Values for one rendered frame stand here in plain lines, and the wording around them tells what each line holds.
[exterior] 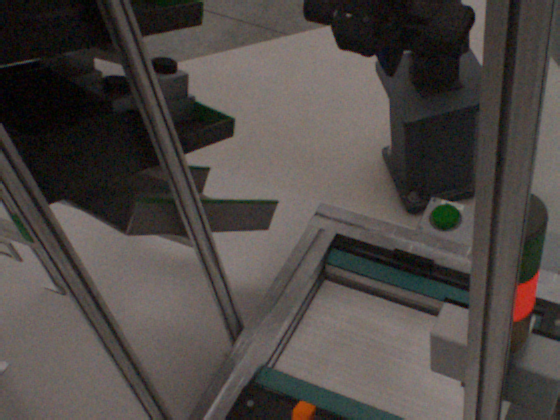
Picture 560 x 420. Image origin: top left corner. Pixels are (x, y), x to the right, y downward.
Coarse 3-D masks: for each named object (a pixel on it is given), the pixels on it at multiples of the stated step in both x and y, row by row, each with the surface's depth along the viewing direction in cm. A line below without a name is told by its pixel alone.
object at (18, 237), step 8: (96, 48) 76; (104, 48) 76; (112, 48) 76; (96, 56) 77; (104, 56) 77; (112, 56) 76; (120, 64) 77; (152, 168) 89; (160, 168) 89; (152, 176) 90; (160, 176) 89; (0, 224) 75; (8, 224) 75; (0, 232) 75; (8, 232) 74; (16, 232) 74; (16, 240) 75; (24, 240) 74
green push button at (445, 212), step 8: (440, 208) 116; (448, 208) 116; (456, 208) 116; (432, 216) 116; (440, 216) 115; (448, 216) 115; (456, 216) 115; (440, 224) 115; (448, 224) 115; (456, 224) 115
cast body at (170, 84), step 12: (156, 60) 94; (168, 60) 94; (156, 72) 93; (168, 72) 93; (180, 72) 95; (168, 84) 93; (180, 84) 95; (168, 96) 94; (180, 96) 95; (192, 96) 97; (168, 108) 95; (180, 108) 96; (192, 108) 98; (180, 120) 97
